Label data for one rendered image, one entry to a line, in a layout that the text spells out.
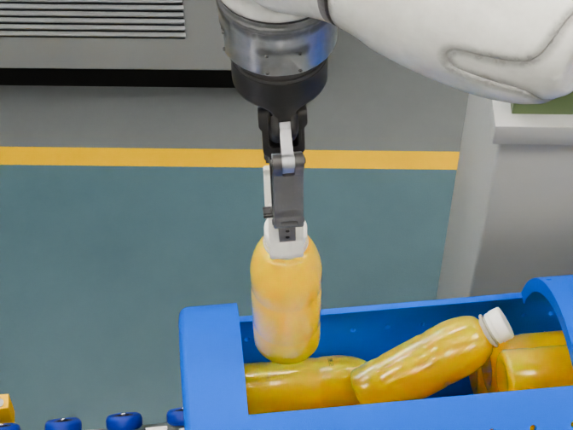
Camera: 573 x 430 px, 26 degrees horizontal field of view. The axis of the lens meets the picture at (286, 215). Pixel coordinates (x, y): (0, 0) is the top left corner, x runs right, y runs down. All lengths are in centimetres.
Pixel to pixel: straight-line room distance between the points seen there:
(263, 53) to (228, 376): 46
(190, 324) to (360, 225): 168
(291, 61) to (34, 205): 220
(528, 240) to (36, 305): 126
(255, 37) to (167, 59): 229
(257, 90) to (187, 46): 220
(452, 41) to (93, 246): 226
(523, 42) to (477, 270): 139
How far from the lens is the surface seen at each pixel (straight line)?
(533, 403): 130
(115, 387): 274
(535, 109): 185
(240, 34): 90
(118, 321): 283
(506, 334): 141
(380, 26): 79
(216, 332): 131
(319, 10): 82
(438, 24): 76
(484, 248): 208
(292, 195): 100
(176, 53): 316
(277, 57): 91
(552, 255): 211
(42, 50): 321
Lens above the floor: 231
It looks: 51 degrees down
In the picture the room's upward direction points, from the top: straight up
